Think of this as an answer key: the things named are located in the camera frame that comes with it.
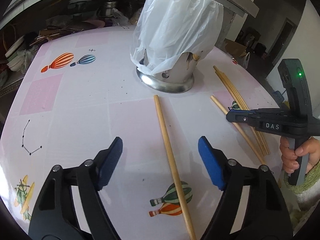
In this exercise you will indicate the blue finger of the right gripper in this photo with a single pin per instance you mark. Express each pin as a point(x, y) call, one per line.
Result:
point(248, 118)
point(240, 111)

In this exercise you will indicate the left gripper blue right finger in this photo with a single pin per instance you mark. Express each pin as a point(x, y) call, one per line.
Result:
point(266, 215)

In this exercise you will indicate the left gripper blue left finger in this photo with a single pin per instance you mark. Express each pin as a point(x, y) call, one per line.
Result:
point(54, 215)

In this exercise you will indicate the person's right hand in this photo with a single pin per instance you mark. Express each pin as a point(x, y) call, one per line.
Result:
point(289, 156)

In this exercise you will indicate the cream fleece right sleeve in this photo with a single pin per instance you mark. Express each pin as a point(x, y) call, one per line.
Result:
point(307, 195)

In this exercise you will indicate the plastic bags on floor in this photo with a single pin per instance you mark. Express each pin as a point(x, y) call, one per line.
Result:
point(244, 60)

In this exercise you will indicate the steel utensil holder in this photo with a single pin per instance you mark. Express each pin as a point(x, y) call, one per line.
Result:
point(179, 79)

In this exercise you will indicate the cardboard box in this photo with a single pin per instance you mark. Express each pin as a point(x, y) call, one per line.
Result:
point(235, 49)

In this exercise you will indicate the white plastic bag on holder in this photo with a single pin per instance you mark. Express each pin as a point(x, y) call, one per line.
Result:
point(168, 28)

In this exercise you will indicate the stack of white bowls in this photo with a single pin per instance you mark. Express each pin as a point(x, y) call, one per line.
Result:
point(16, 54)

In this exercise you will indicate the pink plastic basin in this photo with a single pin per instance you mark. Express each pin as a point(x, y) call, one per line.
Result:
point(90, 24)

